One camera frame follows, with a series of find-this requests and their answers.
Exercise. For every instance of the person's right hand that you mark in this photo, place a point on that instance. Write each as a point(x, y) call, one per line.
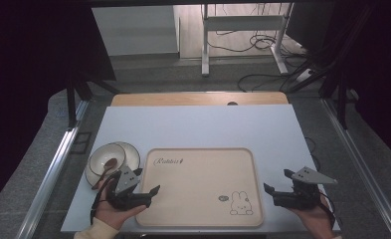
point(314, 220)

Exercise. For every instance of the white table mat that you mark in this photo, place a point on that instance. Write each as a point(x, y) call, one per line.
point(196, 127)

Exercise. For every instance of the white bowl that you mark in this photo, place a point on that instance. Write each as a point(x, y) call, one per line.
point(101, 159)

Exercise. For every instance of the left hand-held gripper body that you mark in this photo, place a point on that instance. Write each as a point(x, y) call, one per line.
point(127, 195)

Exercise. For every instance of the black floor vent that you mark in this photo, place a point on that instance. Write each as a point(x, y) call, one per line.
point(81, 142)

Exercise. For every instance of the white plate with dark rim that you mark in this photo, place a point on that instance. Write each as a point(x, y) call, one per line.
point(134, 156)

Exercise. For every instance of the black metal stand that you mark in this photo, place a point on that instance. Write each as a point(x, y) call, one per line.
point(340, 96)
point(73, 99)

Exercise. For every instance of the aluminium frame rail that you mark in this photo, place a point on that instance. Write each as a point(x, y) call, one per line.
point(362, 166)
point(52, 166)

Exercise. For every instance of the white cabinet panel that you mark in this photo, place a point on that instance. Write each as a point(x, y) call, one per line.
point(135, 30)

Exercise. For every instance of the brown wooden spoon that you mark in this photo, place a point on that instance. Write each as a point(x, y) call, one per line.
point(106, 170)

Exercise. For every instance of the white power strip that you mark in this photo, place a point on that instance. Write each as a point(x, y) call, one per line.
point(304, 75)

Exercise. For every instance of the white metal desk frame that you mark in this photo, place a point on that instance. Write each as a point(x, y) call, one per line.
point(244, 23)

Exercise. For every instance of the dark table grommet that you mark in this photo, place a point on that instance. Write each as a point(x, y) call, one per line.
point(232, 103)

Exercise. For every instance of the person's left hand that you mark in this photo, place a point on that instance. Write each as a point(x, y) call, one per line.
point(115, 212)

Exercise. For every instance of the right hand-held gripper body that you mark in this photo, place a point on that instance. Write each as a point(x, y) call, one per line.
point(302, 191)

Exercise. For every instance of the beige tray with rabbit print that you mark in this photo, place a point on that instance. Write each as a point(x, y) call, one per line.
point(201, 187)

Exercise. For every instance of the dark curtain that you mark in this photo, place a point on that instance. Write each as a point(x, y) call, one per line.
point(378, 73)
point(24, 83)

